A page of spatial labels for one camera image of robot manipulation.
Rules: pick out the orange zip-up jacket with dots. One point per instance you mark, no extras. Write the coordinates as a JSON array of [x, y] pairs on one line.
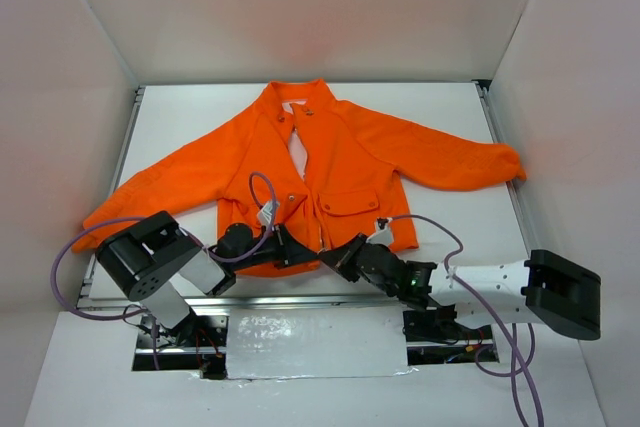
[[334, 168]]

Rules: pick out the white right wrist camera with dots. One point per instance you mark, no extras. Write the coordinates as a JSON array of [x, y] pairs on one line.
[[383, 234]]

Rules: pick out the aluminium left side rail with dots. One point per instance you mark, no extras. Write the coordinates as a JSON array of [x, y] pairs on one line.
[[139, 96]]

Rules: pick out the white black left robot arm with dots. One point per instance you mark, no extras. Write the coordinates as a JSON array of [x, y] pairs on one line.
[[143, 258]]

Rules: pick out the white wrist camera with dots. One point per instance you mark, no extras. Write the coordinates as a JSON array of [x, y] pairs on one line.
[[267, 213], [383, 234]]

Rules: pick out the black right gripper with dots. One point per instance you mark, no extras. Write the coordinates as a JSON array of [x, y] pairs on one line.
[[351, 257]]

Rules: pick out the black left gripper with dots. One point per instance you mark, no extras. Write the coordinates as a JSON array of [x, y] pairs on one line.
[[285, 246]]

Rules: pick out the aluminium right side rail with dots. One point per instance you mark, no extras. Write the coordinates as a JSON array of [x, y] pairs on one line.
[[499, 134]]

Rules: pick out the silver aluminium front rail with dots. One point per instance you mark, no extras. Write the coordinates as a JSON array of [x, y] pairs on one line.
[[290, 302]]

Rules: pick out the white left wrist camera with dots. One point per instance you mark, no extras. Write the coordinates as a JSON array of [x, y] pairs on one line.
[[267, 213]]

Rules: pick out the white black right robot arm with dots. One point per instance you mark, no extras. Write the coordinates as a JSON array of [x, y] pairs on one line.
[[545, 288]]

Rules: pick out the white centre cover panel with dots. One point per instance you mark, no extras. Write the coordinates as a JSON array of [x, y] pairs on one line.
[[316, 343]]

